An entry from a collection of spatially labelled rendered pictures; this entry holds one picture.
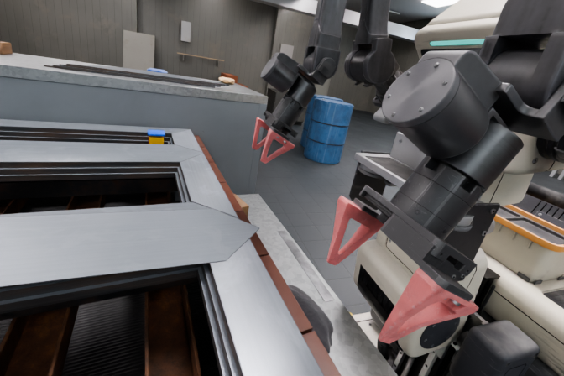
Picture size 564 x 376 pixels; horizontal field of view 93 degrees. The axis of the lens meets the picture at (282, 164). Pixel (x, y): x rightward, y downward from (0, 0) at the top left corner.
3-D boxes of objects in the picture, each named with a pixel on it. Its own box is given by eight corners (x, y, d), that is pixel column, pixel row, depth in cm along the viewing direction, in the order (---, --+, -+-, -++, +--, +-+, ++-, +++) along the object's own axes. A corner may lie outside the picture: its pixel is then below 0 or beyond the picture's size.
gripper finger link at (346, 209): (330, 288, 26) (391, 211, 24) (302, 242, 32) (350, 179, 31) (373, 304, 29) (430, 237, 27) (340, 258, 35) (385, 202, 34)
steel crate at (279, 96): (271, 123, 616) (276, 92, 592) (262, 114, 710) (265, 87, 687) (305, 127, 642) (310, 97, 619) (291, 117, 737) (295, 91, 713)
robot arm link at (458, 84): (619, 84, 20) (501, 75, 28) (580, -40, 15) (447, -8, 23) (510, 209, 22) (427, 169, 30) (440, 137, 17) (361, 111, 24)
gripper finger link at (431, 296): (374, 362, 20) (460, 265, 18) (329, 287, 26) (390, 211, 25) (423, 372, 23) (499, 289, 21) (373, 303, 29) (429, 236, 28)
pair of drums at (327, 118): (324, 143, 518) (335, 96, 488) (355, 166, 408) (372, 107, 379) (288, 139, 496) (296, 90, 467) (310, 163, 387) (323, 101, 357)
